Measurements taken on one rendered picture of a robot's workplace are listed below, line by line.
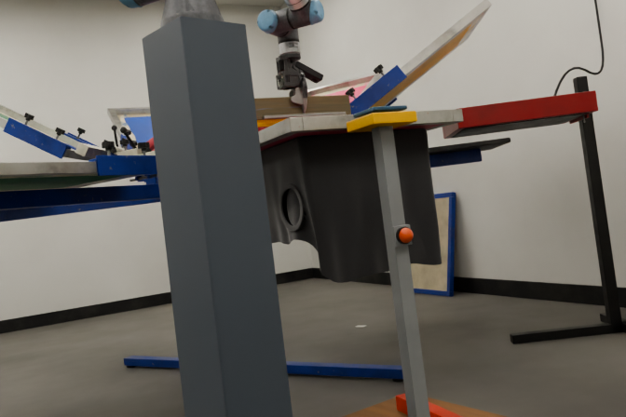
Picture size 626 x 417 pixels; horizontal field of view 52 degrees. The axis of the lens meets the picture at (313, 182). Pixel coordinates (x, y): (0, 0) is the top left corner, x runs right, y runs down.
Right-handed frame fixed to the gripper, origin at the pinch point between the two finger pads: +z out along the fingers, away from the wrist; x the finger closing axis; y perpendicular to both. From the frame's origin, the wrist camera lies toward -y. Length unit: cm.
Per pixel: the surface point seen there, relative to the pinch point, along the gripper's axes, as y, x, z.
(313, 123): 22, 50, 12
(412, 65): -67, -22, -22
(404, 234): 13, 73, 44
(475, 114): -92, -15, 2
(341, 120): 13, 50, 12
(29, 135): 84, -108, -13
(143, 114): 6, -223, -42
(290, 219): 21.1, 24.9, 37.3
